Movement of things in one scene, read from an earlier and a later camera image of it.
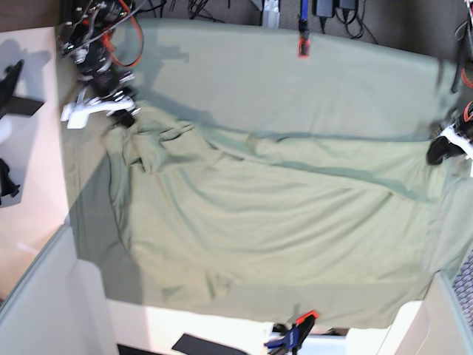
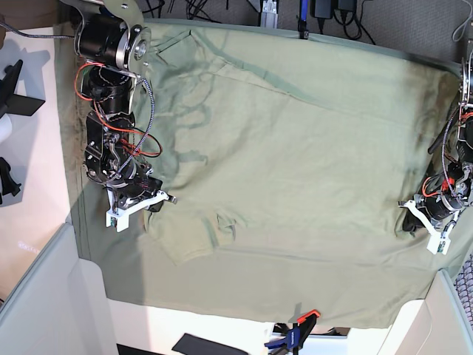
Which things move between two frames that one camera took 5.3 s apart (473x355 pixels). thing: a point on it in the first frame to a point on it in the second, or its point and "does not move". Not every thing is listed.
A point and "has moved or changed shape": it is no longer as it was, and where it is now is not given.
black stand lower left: (7, 186) does not move
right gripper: (99, 92) to (139, 190)
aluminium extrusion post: (270, 15) does not move
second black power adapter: (346, 5) does not move
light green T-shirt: (219, 218) has moved or changed shape
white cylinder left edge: (5, 129) does not move
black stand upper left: (13, 105) does not move
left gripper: (460, 134) to (434, 211)
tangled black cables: (195, 7) does not move
